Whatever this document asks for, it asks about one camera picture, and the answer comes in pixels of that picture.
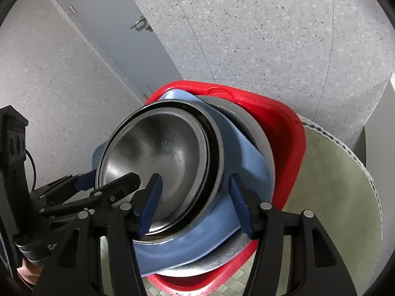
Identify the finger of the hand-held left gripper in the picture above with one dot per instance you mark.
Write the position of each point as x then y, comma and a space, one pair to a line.
120, 183
81, 181

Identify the blue plastic bowl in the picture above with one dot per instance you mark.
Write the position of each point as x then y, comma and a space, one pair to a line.
240, 151

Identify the red plastic basin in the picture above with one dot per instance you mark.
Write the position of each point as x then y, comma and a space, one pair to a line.
277, 123

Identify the grey door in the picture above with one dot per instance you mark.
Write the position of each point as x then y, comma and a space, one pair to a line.
117, 37

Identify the medium steel bowl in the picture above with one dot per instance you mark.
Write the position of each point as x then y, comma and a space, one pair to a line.
160, 148
217, 160

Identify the person's left hand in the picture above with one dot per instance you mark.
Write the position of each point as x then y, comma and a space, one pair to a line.
29, 276

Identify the green checked table mat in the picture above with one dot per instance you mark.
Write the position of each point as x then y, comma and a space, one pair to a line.
327, 191

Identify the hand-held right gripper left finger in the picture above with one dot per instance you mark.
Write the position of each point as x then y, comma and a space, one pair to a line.
151, 203

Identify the large steel bowl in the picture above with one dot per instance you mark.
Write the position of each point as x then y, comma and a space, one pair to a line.
247, 120

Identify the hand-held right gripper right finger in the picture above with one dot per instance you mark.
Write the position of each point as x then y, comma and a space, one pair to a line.
239, 203

